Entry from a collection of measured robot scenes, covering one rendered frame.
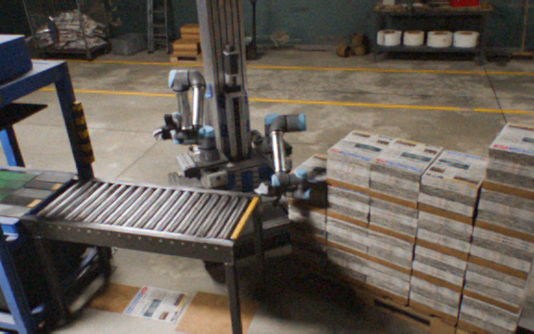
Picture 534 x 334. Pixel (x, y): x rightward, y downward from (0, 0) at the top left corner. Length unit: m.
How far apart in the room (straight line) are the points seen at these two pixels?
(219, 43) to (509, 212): 2.06
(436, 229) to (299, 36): 7.26
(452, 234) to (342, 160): 0.73
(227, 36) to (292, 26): 6.32
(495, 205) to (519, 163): 0.25
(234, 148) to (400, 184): 1.33
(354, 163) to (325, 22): 6.85
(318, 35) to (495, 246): 7.34
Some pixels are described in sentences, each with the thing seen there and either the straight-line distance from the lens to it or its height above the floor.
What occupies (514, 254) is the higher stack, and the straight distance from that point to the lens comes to 2.80.
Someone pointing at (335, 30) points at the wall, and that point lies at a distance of 9.55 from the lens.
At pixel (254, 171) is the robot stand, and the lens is 3.56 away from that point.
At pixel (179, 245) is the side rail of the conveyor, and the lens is 2.70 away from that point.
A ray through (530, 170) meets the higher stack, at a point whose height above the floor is 1.21.
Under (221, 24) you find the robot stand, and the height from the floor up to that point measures 1.71.
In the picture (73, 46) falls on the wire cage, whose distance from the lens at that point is 10.37.
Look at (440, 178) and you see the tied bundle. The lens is 2.70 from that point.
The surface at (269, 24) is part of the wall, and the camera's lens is 9.80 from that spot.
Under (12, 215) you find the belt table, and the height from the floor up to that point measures 0.80.
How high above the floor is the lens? 2.31
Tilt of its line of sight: 27 degrees down
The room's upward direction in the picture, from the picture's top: 3 degrees counter-clockwise
